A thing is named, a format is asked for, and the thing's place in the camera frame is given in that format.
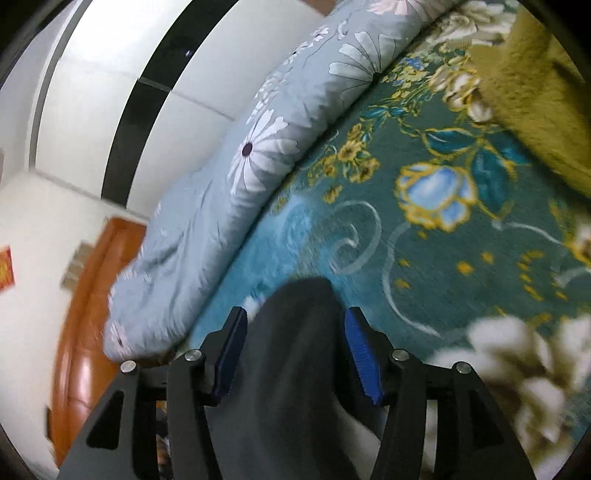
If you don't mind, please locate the olive green knit sweater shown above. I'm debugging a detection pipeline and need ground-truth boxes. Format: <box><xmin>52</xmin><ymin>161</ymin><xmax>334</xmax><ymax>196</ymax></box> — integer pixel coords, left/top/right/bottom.
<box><xmin>469</xmin><ymin>6</ymin><xmax>590</xmax><ymax>196</ymax></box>

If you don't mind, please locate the light blue floral quilt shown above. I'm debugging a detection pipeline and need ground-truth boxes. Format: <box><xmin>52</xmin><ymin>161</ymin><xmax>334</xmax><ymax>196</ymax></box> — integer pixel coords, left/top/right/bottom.
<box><xmin>103</xmin><ymin>1</ymin><xmax>452</xmax><ymax>362</ymax></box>

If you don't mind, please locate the black and grey fleece jacket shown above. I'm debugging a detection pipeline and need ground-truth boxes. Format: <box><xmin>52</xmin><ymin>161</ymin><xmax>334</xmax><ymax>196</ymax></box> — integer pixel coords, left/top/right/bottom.
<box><xmin>207</xmin><ymin>277</ymin><xmax>385</xmax><ymax>479</ymax></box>

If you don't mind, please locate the wooden headboard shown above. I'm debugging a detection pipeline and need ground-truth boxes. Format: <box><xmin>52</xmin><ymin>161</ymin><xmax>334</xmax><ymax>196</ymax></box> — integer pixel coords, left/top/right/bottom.
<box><xmin>48</xmin><ymin>217</ymin><xmax>145</xmax><ymax>465</ymax></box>

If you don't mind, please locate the green floral bed blanket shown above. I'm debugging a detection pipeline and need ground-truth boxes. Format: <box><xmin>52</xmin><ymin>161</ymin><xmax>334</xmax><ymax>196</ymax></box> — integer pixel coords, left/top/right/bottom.
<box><xmin>187</xmin><ymin>1</ymin><xmax>590</xmax><ymax>479</ymax></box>

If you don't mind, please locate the white black striped wardrobe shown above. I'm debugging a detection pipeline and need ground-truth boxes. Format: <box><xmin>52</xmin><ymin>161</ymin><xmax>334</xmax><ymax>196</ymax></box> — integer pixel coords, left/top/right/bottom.
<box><xmin>30</xmin><ymin>1</ymin><xmax>332</xmax><ymax>216</ymax></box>

